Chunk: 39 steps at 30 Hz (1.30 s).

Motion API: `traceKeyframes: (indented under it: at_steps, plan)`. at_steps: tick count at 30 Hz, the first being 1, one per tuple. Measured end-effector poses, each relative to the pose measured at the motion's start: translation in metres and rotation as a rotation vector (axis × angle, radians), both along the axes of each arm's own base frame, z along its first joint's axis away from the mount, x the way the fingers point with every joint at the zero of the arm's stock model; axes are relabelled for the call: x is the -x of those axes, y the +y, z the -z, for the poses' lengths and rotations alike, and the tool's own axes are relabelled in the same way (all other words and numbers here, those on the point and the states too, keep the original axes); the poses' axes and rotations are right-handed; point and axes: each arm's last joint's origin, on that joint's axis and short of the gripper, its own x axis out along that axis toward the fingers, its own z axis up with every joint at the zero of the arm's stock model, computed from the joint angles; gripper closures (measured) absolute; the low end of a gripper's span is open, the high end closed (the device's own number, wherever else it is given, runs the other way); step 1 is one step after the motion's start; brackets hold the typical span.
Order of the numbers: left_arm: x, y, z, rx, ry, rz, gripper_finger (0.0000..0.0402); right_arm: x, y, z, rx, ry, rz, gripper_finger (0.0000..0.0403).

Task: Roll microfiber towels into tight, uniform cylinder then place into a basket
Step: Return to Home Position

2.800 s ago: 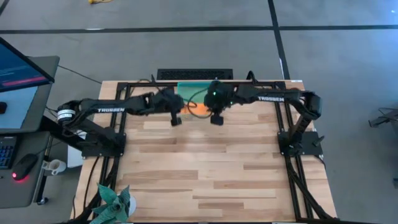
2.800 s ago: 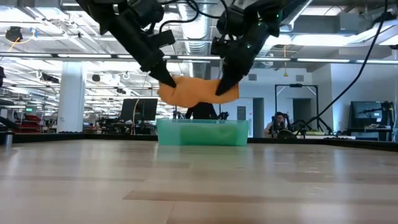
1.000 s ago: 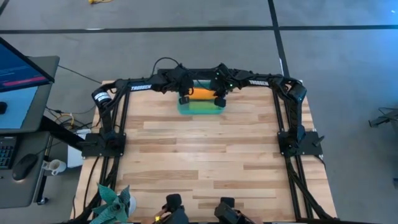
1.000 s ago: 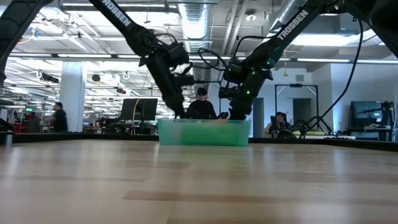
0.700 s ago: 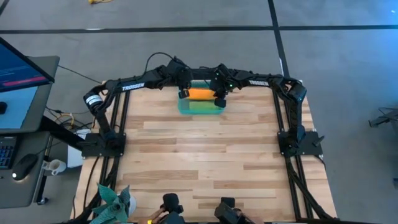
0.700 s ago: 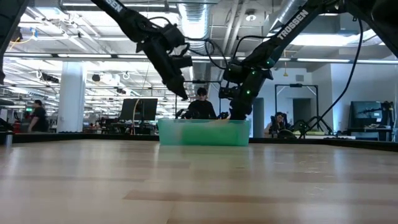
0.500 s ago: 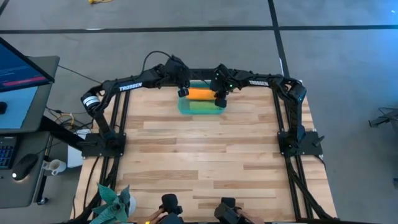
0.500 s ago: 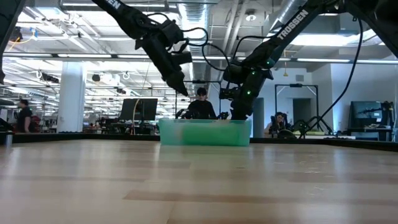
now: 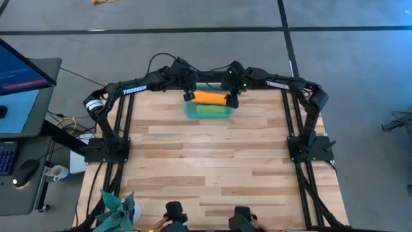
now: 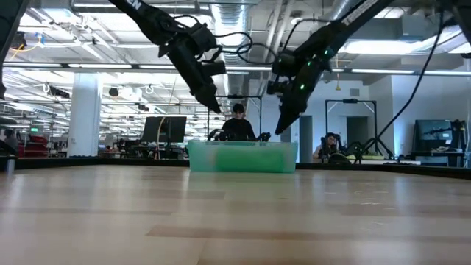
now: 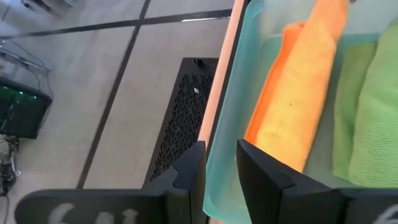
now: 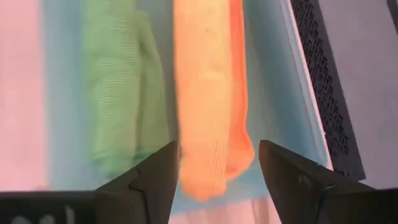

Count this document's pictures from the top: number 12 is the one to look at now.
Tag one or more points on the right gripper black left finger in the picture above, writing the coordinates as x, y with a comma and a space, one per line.
140, 193

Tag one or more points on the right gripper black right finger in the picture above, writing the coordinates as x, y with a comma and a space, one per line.
311, 193

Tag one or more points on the light green microfiber towel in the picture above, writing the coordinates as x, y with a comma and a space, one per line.
121, 93

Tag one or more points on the orange microfiber towel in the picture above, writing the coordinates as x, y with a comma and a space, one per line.
208, 99

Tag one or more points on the teal plastic basket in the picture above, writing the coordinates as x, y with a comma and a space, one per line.
273, 93

